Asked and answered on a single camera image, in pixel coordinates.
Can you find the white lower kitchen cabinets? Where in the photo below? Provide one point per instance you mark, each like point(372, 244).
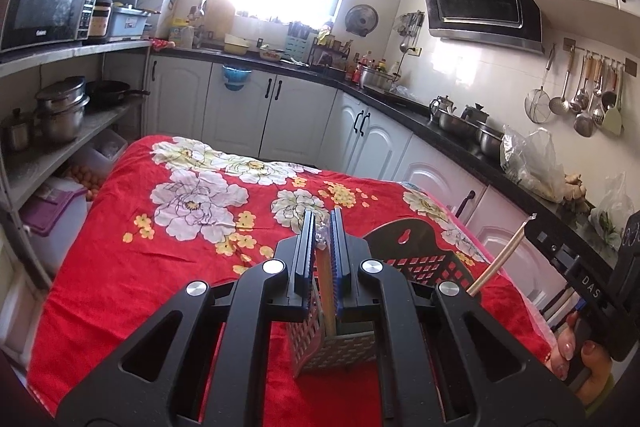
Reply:
point(300, 117)

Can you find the grey kitchen shelf rack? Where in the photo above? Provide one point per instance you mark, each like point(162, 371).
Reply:
point(50, 54)

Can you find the black microwave oven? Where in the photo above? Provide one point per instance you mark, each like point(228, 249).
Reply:
point(45, 2)

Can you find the wall socket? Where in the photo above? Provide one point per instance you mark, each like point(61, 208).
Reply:
point(415, 52)

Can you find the black kitchen countertop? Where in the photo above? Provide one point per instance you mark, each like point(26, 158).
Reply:
point(420, 114)

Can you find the yellow basin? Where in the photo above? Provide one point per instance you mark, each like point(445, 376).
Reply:
point(236, 44)

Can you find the steel mixing bowl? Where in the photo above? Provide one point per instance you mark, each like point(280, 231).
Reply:
point(490, 142)
point(455, 123)

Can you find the steel pot with lid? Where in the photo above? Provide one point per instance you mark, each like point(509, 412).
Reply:
point(60, 92)

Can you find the grey perforated utensil basket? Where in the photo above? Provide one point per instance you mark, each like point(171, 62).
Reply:
point(350, 347)

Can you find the clear plastic storage box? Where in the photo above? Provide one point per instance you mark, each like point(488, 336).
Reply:
point(107, 149)

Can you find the red dish cloth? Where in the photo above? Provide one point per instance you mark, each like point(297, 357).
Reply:
point(160, 44)

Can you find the blue hanging bin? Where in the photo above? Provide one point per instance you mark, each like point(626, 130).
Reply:
point(236, 77)

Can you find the purple lid plastic container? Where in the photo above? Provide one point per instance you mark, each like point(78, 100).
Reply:
point(47, 217)

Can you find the cluster of sauce bottles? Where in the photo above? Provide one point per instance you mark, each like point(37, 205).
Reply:
point(365, 64)

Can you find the wall hook rail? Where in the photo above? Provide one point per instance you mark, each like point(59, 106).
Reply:
point(570, 44)

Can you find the row of hanging steel utensils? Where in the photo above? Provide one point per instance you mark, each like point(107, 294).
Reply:
point(582, 122)

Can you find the round wall fan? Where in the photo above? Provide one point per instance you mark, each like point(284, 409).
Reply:
point(361, 19)

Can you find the ginger root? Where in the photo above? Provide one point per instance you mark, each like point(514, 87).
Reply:
point(575, 192)

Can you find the clear box of eggs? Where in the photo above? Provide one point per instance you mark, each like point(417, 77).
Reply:
point(82, 179)

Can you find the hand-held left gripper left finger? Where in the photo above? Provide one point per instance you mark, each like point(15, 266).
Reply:
point(307, 267)

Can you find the black frying pan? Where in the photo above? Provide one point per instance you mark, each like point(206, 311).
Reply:
point(107, 91)

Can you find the red floral blanket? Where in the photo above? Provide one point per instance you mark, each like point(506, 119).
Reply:
point(150, 282)

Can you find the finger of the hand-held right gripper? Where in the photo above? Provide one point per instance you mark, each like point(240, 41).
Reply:
point(550, 244)

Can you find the steel kettle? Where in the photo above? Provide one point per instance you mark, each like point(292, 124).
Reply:
point(442, 104)

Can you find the small hanging utensil cluster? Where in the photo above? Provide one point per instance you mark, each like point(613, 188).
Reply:
point(412, 27)

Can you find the plastic bag with greens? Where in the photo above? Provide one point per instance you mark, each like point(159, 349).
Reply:
point(612, 207)

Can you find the large steel pot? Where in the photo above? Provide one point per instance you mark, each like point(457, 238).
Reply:
point(62, 124)

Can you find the wooden chopsticks pair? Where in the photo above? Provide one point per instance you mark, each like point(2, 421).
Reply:
point(326, 287)
point(500, 257)

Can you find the small steel pot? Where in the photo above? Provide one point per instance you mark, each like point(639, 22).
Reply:
point(16, 134)

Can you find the person's right hand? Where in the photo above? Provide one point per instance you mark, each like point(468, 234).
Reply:
point(562, 352)

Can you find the black spice rack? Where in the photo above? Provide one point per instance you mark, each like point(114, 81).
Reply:
point(330, 52)

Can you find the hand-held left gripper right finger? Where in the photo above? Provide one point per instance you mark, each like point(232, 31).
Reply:
point(340, 267)

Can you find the cooking oil bottle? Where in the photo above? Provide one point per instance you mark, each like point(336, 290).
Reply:
point(182, 36)

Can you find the clear plastic bag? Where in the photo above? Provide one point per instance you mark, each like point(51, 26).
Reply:
point(530, 162)

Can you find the steel cooking pot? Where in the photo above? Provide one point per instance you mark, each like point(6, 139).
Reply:
point(375, 77)

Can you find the blue knife block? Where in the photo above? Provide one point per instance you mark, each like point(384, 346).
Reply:
point(300, 37)

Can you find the steel teapot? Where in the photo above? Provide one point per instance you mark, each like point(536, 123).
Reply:
point(475, 112)

